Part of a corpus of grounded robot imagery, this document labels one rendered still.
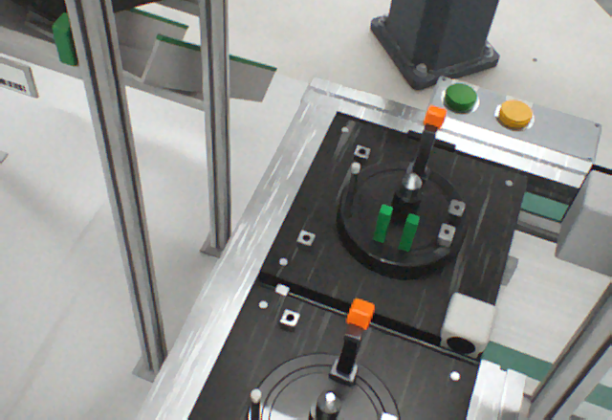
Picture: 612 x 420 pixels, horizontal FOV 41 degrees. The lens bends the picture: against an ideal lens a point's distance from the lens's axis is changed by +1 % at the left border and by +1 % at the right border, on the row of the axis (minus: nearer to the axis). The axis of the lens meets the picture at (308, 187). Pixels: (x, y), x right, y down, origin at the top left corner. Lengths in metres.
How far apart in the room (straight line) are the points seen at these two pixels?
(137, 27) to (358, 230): 0.33
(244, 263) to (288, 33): 0.48
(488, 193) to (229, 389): 0.37
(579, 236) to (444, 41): 0.57
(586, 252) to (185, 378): 0.39
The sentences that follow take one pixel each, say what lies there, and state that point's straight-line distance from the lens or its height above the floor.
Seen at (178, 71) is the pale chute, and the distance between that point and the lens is 0.76.
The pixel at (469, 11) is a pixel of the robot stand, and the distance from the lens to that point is 1.15.
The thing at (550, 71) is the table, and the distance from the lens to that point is 1.28.
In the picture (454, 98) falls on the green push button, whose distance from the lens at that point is 1.03.
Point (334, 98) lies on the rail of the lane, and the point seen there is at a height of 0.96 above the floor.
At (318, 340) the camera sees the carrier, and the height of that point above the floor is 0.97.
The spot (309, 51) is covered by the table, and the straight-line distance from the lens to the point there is 1.22.
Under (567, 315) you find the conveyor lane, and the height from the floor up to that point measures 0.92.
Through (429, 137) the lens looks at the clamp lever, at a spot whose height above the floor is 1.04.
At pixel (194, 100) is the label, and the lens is 0.80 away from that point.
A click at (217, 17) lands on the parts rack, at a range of 0.71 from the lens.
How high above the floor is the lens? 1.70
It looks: 53 degrees down
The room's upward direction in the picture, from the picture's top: 6 degrees clockwise
